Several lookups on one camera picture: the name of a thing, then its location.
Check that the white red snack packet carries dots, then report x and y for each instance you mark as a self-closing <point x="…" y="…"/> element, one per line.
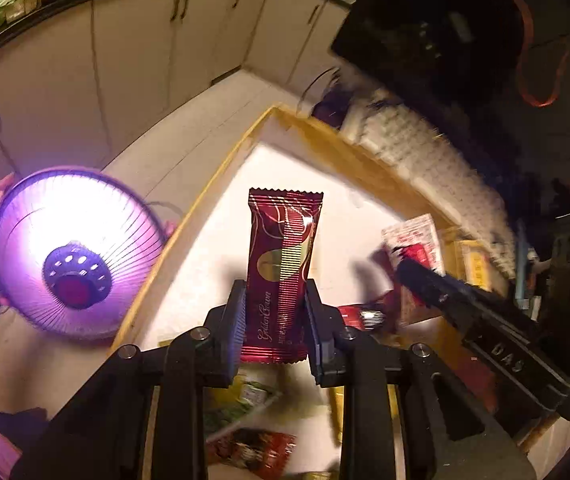
<point x="415" y="237"/>

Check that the plain yellow snack packet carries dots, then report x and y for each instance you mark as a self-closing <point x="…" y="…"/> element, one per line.
<point x="337" y="410"/>

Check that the bright red snack packet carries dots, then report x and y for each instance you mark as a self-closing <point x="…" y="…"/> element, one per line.
<point x="360" y="316"/>

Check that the round electric heater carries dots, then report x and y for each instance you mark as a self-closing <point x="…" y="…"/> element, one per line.
<point x="75" y="255"/>

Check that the dark red gold snack packet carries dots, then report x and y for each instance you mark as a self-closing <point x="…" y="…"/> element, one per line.
<point x="280" y="260"/>

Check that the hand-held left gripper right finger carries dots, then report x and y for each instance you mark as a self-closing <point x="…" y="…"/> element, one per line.
<point x="315" y="330"/>

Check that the white kitchen cabinets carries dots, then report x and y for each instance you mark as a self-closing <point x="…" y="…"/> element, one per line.
<point x="115" y="60"/>

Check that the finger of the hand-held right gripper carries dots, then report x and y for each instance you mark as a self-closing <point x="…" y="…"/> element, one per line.
<point x="430" y="285"/>

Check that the green yellow snack packet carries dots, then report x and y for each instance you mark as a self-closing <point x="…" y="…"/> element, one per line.
<point x="235" y="405"/>

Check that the yellow snack box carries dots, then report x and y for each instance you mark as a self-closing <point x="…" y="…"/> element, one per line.
<point x="475" y="265"/>

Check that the white computer keyboard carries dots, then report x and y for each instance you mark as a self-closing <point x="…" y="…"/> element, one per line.
<point x="415" y="150"/>

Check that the black computer monitor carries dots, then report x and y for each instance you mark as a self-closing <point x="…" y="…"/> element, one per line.
<point x="440" y="25"/>

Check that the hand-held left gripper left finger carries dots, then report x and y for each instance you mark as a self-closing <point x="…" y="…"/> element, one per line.
<point x="235" y="330"/>

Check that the red black snack packet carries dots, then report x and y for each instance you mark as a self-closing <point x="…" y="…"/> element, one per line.
<point x="250" y="452"/>

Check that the shallow cardboard box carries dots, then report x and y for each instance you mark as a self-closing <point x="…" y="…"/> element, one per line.
<point x="205" y="260"/>

